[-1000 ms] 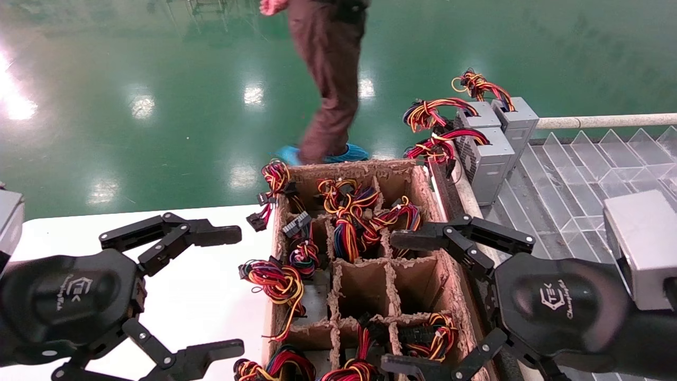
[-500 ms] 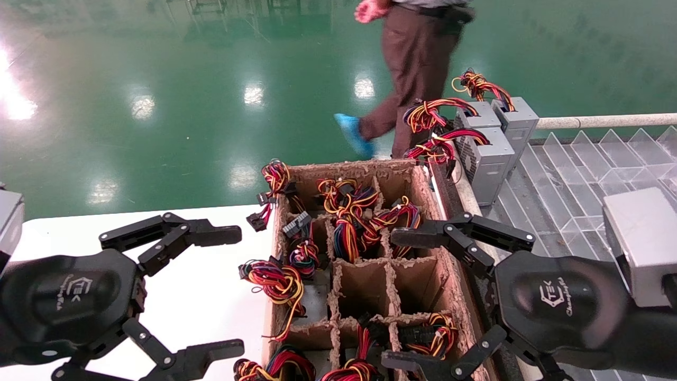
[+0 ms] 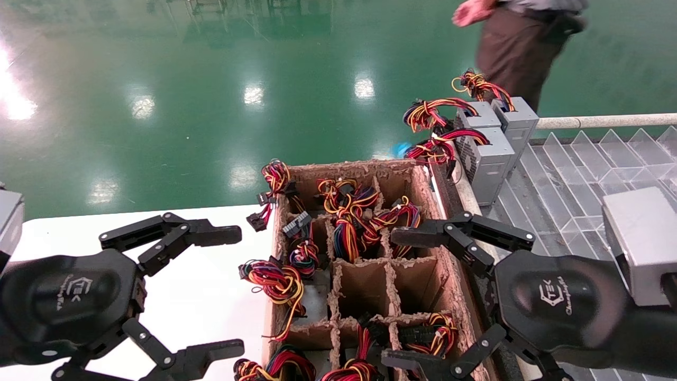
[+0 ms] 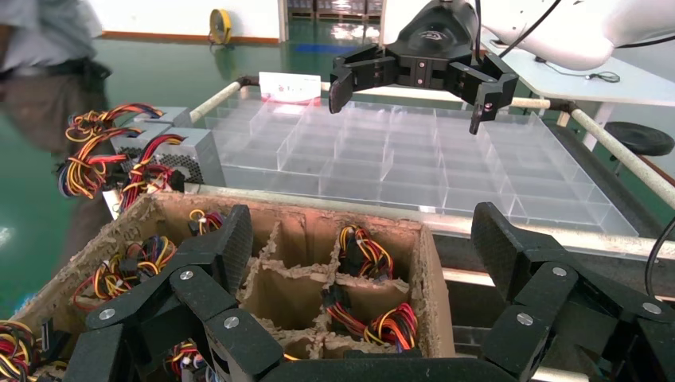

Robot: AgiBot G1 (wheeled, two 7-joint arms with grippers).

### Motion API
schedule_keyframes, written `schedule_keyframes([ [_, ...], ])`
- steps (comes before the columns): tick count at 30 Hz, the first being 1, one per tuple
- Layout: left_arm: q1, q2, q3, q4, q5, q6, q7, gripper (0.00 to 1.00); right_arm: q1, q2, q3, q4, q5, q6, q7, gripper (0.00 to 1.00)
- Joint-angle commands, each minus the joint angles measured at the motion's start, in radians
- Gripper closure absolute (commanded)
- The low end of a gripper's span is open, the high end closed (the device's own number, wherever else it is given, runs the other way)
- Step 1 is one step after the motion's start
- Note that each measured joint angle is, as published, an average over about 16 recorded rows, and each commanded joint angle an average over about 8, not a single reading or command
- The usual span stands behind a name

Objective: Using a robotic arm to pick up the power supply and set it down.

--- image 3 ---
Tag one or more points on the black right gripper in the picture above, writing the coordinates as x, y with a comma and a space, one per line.
560, 304

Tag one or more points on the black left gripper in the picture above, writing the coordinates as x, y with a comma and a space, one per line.
69, 301

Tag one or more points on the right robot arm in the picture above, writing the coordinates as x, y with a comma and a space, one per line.
656, 344

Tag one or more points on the bare person hand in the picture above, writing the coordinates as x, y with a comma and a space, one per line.
473, 13

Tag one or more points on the brown cardboard divider box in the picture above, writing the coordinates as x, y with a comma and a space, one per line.
365, 288

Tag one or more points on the small blue object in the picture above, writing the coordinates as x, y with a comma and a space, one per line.
403, 150

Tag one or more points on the clear acrylic divider tray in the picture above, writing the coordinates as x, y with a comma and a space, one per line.
571, 180

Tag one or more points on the person in brown trousers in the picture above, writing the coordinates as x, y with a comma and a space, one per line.
521, 47

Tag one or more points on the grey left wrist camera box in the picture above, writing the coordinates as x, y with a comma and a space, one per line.
9, 222

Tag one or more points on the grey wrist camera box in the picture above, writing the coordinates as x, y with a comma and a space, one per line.
9, 222
642, 238

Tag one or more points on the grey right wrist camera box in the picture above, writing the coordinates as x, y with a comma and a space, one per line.
642, 238

